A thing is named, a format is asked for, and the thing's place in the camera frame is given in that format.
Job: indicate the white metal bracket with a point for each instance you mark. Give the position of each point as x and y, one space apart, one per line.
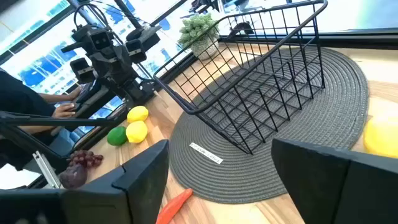
46 169

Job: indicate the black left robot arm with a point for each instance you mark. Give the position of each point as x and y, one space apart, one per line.
124 90

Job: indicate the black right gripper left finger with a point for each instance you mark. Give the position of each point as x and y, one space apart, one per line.
146 186

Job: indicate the purple onion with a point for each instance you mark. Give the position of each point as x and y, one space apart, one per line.
73 176

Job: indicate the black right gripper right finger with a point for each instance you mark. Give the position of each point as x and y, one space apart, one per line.
326 186

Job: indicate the orange-red chili pepper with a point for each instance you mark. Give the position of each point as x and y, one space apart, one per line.
174 206

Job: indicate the green lime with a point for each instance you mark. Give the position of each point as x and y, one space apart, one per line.
117 136

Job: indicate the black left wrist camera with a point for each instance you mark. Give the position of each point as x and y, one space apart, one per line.
100 39

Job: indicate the person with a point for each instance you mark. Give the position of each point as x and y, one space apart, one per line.
18 96

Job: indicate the grey round plate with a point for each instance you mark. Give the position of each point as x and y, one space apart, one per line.
311 124

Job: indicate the yellow lemon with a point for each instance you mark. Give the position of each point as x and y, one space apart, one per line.
381 137
136 131
137 114

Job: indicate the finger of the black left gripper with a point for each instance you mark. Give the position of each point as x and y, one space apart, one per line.
136 50
81 70

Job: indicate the person's hand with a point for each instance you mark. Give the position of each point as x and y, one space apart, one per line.
63 111
74 92

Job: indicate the red grape bunch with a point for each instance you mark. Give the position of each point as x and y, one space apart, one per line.
85 158

